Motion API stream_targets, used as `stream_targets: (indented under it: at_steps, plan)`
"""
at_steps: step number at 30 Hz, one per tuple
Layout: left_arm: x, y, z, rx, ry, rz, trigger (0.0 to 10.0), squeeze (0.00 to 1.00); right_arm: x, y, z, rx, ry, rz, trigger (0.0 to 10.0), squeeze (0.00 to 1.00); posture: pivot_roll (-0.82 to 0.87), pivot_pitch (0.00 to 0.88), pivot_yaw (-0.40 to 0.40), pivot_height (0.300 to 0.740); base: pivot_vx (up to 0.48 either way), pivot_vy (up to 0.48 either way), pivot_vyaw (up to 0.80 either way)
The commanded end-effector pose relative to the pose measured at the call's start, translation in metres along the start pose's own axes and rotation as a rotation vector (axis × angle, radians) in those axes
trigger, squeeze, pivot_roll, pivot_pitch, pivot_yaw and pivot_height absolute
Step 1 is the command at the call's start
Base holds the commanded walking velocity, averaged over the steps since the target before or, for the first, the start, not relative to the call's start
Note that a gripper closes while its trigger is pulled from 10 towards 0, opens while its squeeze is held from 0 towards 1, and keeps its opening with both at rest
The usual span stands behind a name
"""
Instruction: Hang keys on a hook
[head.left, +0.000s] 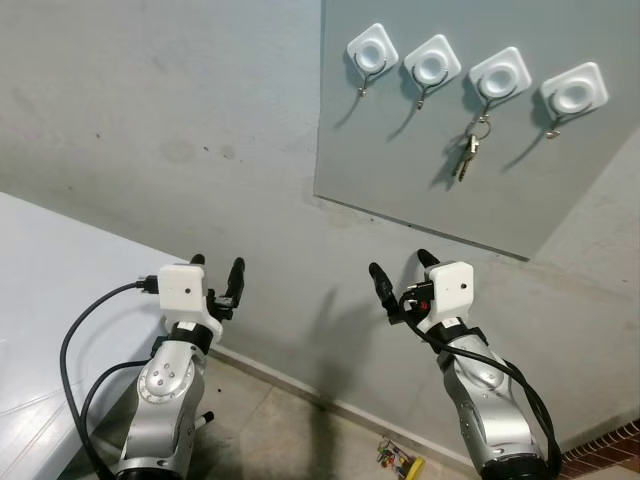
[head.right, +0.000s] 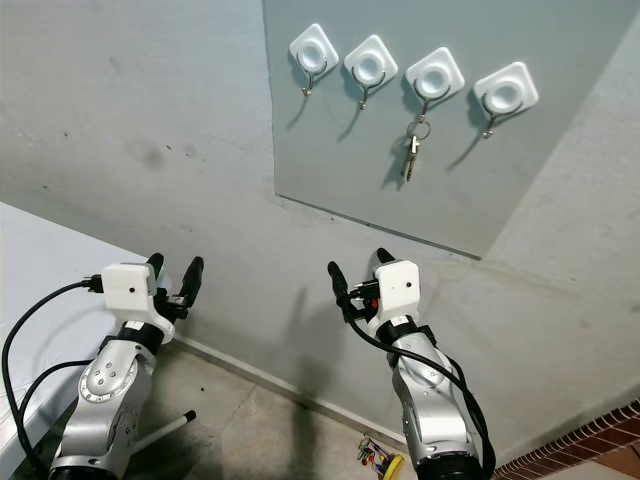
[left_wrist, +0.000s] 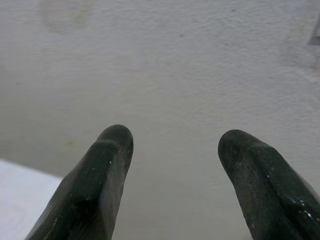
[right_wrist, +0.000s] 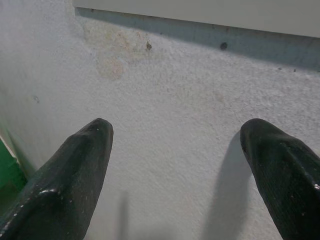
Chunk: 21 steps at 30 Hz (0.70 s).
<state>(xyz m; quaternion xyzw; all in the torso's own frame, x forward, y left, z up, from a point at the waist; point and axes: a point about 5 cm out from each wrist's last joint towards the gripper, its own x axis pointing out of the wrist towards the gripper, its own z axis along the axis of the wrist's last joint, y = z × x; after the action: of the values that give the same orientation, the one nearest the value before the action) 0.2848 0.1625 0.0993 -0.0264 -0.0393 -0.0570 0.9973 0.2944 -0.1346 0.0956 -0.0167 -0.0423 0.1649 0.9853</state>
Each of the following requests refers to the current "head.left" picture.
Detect small colourful toy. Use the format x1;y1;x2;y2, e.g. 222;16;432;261
376;438;426;480

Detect white table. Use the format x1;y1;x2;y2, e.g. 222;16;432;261
0;192;176;480

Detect red brick ledge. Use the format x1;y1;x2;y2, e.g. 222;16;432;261
560;420;640;476

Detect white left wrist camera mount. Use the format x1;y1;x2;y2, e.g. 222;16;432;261
158;263;223;341

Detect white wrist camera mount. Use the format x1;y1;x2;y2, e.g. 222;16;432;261
158;263;223;341
420;262;475;334

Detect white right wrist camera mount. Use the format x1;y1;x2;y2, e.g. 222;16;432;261
420;262;475;334

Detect grey wall board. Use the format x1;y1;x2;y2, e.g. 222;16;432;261
314;0;640;262

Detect silver keys on ring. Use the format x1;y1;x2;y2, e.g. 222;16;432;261
452;115;493;184

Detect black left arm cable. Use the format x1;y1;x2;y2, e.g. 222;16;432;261
60;278;161;480
78;360;151;480

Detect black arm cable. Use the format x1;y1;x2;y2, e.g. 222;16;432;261
60;278;161;480
78;360;151;480
400;290;561;480

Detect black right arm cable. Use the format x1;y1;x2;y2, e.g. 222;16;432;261
400;290;561;480

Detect white square wall hook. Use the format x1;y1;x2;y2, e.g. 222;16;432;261
345;22;400;98
467;46;533;119
403;34;463;109
540;62;609;138

